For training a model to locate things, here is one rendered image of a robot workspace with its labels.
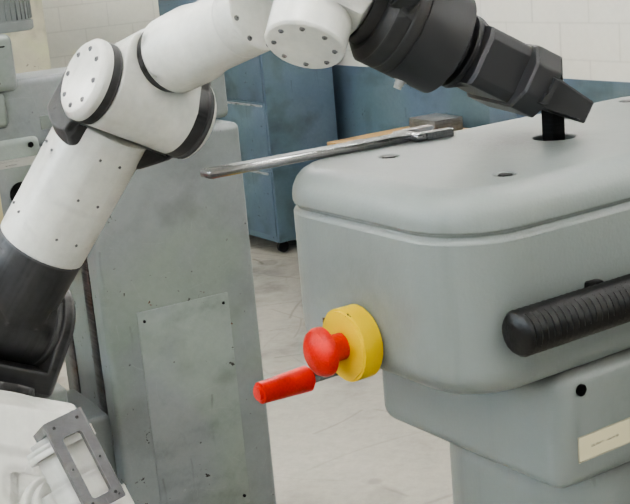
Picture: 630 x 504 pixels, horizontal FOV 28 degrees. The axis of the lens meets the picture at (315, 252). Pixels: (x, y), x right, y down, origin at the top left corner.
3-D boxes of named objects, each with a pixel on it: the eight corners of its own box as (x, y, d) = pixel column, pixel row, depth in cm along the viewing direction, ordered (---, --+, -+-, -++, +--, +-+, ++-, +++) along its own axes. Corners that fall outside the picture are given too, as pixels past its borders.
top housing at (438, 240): (471, 417, 91) (458, 202, 87) (278, 340, 112) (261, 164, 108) (859, 276, 115) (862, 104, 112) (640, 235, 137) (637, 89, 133)
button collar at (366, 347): (367, 390, 98) (361, 317, 96) (323, 372, 103) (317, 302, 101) (387, 384, 99) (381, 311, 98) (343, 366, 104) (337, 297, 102)
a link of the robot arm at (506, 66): (468, 127, 113) (355, 74, 109) (513, 29, 113) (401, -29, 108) (530, 146, 102) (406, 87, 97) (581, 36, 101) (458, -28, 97)
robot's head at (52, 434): (57, 534, 112) (75, 522, 105) (13, 448, 113) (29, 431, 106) (118, 501, 115) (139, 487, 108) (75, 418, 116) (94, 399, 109)
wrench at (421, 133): (215, 181, 102) (214, 171, 102) (194, 176, 106) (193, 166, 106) (453, 136, 114) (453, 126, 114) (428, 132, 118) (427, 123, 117)
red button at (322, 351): (327, 385, 97) (322, 336, 96) (298, 373, 100) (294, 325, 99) (361, 374, 99) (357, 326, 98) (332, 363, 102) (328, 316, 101)
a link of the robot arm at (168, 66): (295, 7, 112) (172, 67, 126) (203, -38, 106) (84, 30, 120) (284, 116, 109) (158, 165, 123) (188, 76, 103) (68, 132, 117)
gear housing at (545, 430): (563, 500, 99) (558, 380, 96) (378, 418, 119) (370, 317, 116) (824, 388, 116) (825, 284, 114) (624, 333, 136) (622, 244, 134)
